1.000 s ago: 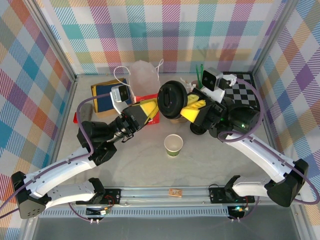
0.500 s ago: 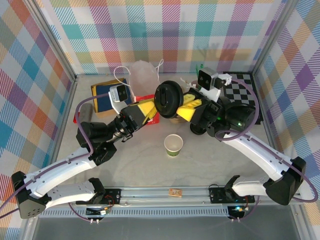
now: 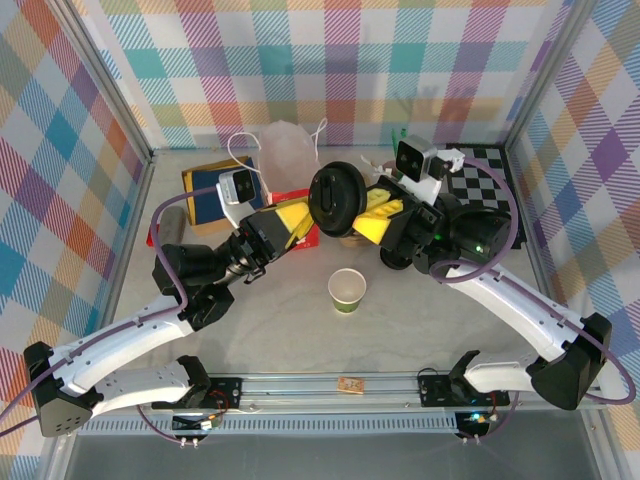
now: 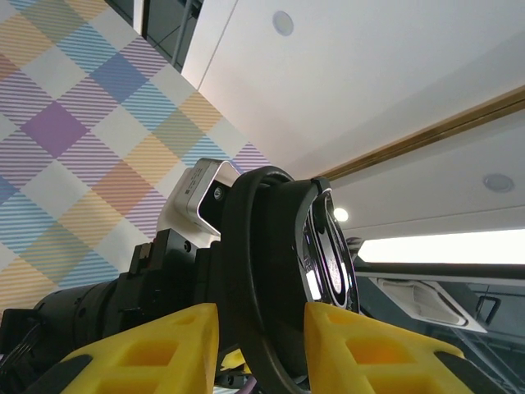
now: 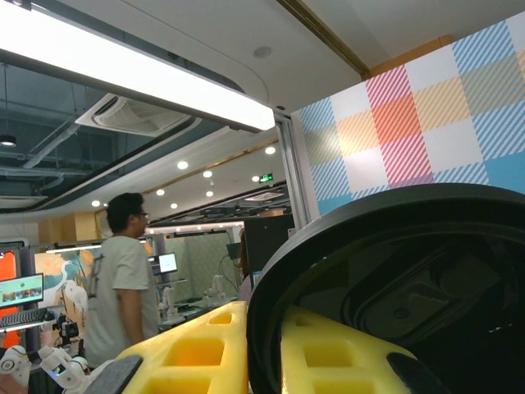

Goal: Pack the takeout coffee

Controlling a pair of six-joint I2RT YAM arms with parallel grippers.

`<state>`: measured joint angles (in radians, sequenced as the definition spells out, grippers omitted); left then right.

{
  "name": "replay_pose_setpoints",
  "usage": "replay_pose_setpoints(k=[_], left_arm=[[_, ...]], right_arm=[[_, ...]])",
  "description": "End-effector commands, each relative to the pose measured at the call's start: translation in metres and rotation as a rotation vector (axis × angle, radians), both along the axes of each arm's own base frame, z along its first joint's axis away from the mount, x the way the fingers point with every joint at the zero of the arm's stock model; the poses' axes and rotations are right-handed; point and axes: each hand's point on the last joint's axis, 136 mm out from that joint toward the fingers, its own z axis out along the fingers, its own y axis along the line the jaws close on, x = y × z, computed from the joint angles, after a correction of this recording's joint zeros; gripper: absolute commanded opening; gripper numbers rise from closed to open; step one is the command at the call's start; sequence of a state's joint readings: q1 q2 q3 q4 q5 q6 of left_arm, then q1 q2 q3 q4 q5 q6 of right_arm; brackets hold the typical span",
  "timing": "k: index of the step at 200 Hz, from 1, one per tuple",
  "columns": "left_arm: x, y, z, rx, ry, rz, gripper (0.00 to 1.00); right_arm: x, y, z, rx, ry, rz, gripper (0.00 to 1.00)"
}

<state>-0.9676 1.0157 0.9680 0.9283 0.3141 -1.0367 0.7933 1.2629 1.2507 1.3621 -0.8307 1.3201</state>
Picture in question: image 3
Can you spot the blue paper napkin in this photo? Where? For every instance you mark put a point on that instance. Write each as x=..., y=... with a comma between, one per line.
x=205, y=200

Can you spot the green paper cup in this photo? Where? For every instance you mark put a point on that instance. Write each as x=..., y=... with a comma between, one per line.
x=346, y=292

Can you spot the black cup lid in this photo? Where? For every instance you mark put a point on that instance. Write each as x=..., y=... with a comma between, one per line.
x=332, y=200

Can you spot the white wrapped stirrer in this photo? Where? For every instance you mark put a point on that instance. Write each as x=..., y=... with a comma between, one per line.
x=384, y=173
x=372, y=163

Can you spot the stack of cardboard cup carriers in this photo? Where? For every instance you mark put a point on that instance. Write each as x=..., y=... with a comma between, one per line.
x=356, y=240

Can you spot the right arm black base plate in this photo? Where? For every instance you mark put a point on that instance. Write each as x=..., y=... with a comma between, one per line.
x=432, y=392

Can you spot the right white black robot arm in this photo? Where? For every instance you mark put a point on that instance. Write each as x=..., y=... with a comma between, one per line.
x=525, y=305

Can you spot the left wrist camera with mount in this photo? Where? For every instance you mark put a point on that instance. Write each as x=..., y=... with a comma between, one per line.
x=242, y=186

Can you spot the small controller board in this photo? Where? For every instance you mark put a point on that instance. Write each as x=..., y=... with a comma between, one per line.
x=200, y=424
x=475, y=419

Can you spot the aluminium mounting rail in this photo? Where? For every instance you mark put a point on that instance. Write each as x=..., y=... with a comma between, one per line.
x=300, y=397

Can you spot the red block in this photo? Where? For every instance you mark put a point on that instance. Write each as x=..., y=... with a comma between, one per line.
x=152, y=240

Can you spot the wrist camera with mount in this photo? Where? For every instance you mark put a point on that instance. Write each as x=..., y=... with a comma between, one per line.
x=242, y=186
x=415, y=157

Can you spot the aluminium frame post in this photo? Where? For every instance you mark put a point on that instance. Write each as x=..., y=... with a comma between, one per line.
x=105, y=75
x=545, y=75

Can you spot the red white paper bag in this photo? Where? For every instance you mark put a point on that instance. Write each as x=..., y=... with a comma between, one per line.
x=287, y=150

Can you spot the black grey chessboard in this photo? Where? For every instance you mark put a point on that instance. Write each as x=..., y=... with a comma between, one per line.
x=470, y=182

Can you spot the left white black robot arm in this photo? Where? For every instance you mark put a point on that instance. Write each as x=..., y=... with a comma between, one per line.
x=125, y=340

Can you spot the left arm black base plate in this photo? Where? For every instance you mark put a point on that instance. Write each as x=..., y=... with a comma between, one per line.
x=227, y=392

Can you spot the small orange card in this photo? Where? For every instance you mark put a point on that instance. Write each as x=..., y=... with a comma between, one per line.
x=351, y=385

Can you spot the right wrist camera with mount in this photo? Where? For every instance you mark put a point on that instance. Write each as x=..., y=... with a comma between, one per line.
x=415, y=157

